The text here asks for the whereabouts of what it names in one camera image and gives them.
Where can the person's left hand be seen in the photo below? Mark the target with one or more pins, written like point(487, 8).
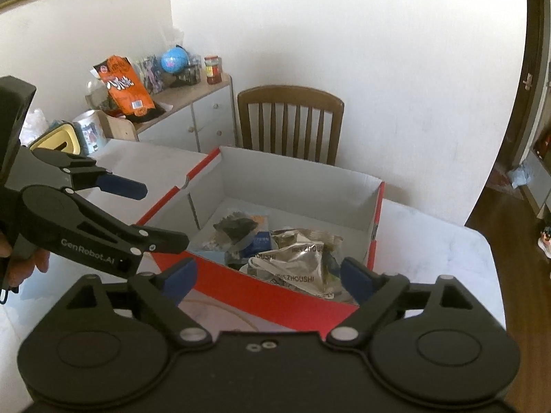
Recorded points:
point(36, 262)

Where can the small wooden board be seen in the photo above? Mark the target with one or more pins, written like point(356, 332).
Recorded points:
point(120, 127)

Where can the small blue globe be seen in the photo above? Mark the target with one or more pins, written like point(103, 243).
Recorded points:
point(175, 59)

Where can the red cardboard shoe box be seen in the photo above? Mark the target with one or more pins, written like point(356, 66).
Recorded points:
point(280, 305)

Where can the blue soft packet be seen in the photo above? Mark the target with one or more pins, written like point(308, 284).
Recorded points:
point(256, 245)

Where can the white plastic bag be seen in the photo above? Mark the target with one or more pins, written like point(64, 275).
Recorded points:
point(34, 127)

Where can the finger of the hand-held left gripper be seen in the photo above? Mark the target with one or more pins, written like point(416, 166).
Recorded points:
point(163, 241)
point(125, 187)

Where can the red sauce jar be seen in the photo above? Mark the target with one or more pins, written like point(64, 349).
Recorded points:
point(213, 69)

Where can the white and blue printed desktop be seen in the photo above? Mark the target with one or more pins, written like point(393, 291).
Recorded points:
point(430, 245)

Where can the tall white and wood cabinet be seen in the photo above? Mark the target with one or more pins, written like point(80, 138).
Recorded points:
point(540, 172)

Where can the dark wooden door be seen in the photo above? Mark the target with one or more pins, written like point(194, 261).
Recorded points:
point(521, 94)

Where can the orange snack bag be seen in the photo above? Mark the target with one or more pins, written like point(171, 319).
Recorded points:
point(127, 90)

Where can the pair of sneakers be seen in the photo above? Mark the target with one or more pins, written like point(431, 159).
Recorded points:
point(546, 241)

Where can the grey container with yellow lid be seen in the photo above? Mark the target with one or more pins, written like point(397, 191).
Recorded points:
point(58, 137)

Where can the brown doormat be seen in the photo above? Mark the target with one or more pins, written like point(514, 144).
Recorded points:
point(503, 185)

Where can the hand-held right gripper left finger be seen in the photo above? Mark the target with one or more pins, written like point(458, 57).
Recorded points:
point(178, 279)

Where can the pale blue bag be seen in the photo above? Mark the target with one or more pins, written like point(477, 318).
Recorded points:
point(521, 174)

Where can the brown wooden chair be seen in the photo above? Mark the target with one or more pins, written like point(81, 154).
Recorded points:
point(292, 120)

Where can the standing picture cards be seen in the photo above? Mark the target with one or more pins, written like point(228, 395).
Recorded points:
point(148, 73)

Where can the clear plastic bottle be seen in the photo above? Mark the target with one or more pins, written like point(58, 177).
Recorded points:
point(97, 94)

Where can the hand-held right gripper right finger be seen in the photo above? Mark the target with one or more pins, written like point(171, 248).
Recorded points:
point(357, 277)

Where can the white side cabinet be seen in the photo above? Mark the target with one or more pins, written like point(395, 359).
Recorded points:
point(193, 116)

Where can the printed white mug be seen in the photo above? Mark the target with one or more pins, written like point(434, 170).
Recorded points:
point(90, 133)

